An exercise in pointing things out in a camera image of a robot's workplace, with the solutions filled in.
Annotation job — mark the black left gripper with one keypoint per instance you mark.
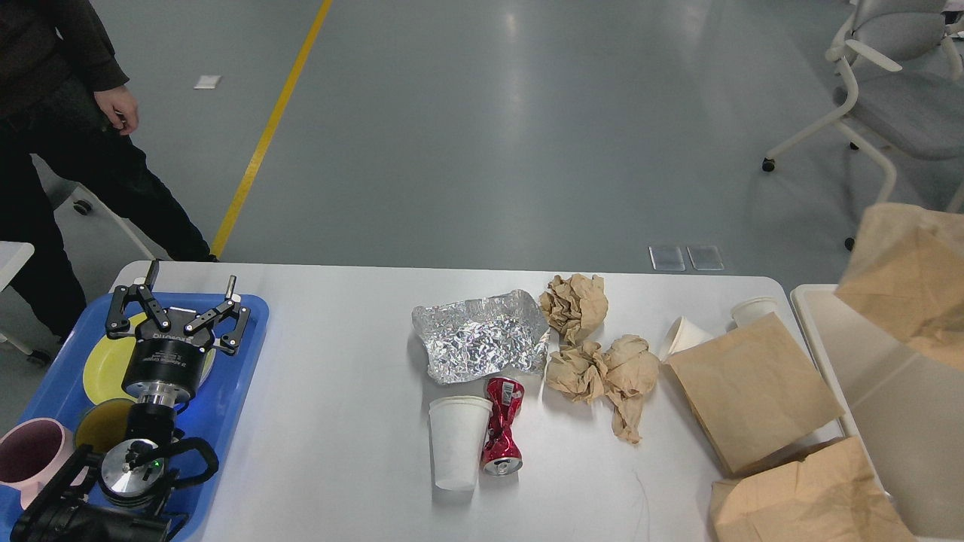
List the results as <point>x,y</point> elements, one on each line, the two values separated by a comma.
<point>172,347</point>

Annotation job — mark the yellow plastic plate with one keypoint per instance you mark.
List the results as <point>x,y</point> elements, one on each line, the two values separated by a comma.
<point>105,368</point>

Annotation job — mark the dark green mug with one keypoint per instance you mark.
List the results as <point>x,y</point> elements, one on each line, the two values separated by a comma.
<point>104,425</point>

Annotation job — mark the pink ribbed mug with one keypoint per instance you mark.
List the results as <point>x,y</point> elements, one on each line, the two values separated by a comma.
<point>32,453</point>

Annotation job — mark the large brown paper bag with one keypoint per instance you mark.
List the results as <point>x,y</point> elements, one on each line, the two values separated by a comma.
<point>906,276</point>

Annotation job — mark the pale green plate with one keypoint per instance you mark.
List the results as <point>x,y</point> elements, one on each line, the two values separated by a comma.
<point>208,366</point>

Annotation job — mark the blue plastic tray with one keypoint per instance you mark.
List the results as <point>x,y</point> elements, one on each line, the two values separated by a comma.
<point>226,421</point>

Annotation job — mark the grey office chair left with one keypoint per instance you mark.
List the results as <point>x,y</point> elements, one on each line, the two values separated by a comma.
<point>61,192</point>

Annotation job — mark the grey office chair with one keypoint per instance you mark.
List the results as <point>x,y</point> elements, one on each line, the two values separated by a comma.
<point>61,192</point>
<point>901,80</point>

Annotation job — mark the white side table corner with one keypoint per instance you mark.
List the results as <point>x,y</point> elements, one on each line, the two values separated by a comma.
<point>14,256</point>

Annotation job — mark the person in dark clothes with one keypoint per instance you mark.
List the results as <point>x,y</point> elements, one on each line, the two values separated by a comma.
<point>64,99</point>

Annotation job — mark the crumpled aluminium foil sheet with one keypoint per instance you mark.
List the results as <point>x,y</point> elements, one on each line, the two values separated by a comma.
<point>471,339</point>

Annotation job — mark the crushed red soda can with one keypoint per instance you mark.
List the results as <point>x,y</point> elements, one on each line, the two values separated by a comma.
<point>501,455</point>

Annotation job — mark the crumpled brown paper top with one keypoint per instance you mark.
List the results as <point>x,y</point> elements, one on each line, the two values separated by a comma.
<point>575,307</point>

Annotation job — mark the crumpled brown paper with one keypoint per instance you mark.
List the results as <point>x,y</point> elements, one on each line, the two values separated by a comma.
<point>631,373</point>
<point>575,307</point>
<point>578,372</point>

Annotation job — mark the crumpled brown paper left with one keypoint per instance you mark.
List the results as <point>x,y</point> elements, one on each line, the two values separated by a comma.
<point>578,372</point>

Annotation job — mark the crumpled brown paper right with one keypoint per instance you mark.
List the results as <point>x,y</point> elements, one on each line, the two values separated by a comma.
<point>631,373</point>

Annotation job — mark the left floor socket plate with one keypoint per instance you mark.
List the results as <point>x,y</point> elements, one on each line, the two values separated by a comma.
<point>667,258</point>

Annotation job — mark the floor socket plate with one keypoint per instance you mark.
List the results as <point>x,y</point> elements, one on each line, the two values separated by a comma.
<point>667,258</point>
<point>705,258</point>

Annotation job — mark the white paper cup lying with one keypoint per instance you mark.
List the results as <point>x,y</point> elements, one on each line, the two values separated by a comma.
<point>683,334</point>

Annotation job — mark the right floor socket plate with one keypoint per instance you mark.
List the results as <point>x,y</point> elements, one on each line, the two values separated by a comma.
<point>705,258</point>

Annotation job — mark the white cup behind gripper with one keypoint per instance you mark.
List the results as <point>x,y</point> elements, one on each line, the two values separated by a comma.
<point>750,310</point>

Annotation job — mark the beige plastic bin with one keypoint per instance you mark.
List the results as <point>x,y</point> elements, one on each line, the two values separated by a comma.
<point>906,407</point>

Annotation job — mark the grey office chair right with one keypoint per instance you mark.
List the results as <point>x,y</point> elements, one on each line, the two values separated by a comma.
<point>901,80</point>

